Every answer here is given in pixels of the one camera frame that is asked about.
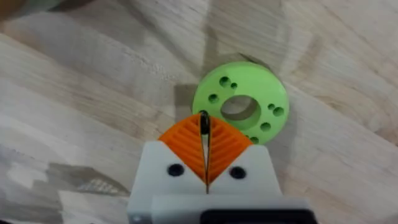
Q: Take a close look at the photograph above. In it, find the green disc with holes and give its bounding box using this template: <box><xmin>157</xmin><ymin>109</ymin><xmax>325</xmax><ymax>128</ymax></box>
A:
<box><xmin>192</xmin><ymin>61</ymin><xmax>290</xmax><ymax>146</ymax></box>

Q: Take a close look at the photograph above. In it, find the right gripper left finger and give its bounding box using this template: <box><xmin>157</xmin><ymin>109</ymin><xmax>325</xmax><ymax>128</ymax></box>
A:
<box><xmin>127</xmin><ymin>110</ymin><xmax>208</xmax><ymax>224</ymax></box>

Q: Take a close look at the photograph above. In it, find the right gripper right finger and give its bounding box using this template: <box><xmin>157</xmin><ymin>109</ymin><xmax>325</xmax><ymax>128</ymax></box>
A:
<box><xmin>203</xmin><ymin>111</ymin><xmax>284</xmax><ymax>197</ymax></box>

